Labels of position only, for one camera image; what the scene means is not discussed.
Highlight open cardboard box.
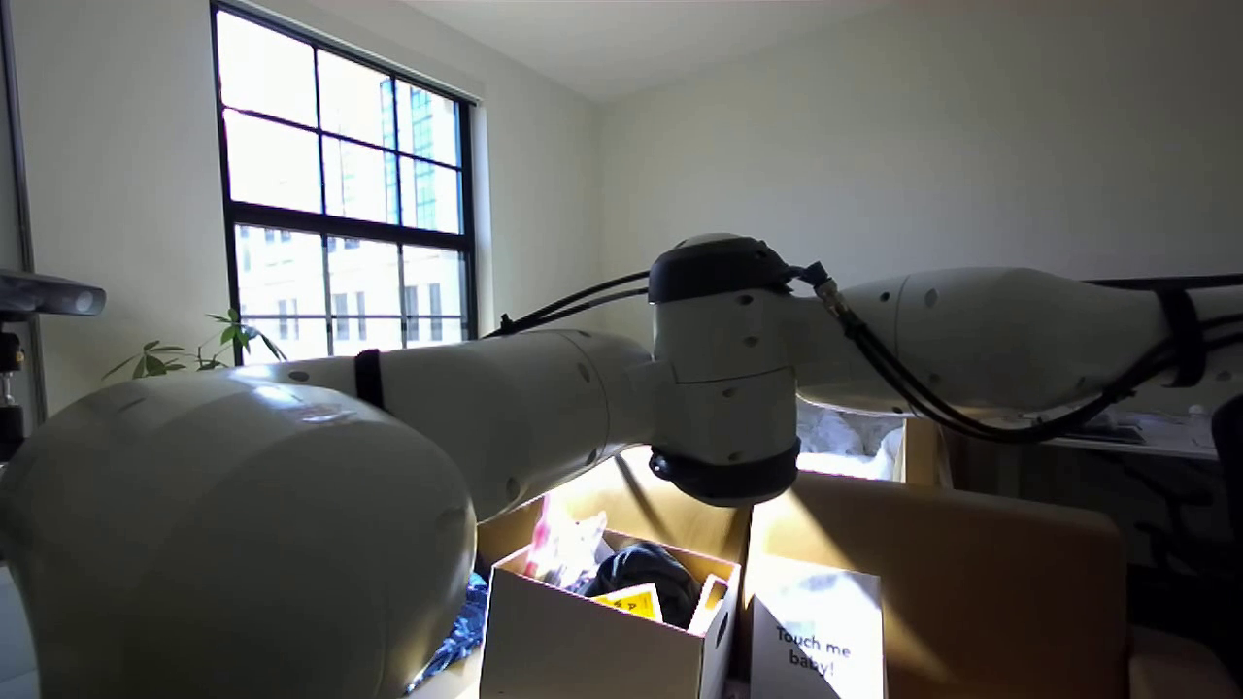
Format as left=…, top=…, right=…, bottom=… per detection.
left=469, top=444, right=1138, bottom=699
left=481, top=520, right=744, bottom=699

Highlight pink plastic packet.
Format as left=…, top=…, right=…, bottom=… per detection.
left=513, top=496, right=615, bottom=595

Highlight dark navy garment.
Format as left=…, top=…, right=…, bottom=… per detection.
left=580, top=537, right=704, bottom=633

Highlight yellow paperback book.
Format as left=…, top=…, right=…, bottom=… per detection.
left=589, top=580, right=667, bottom=627

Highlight wooden bed footboard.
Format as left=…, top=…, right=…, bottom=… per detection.
left=900, top=412, right=964, bottom=493

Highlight blue patterned cloth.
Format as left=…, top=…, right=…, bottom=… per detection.
left=405, top=570, right=494, bottom=699

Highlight white printed paper sheet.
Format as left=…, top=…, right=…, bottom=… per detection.
left=744, top=554, right=895, bottom=699

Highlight black framed window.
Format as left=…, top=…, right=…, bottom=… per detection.
left=206, top=0, right=481, bottom=364

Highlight green potted plant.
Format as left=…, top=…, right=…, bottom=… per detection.
left=103, top=308, right=283, bottom=387

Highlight white desk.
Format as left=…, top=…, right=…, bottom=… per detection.
left=1033, top=409, right=1226, bottom=467

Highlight grey lamp head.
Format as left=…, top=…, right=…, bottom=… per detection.
left=0, top=264, right=114, bottom=391

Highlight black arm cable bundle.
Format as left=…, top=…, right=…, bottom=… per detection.
left=487, top=260, right=1243, bottom=445

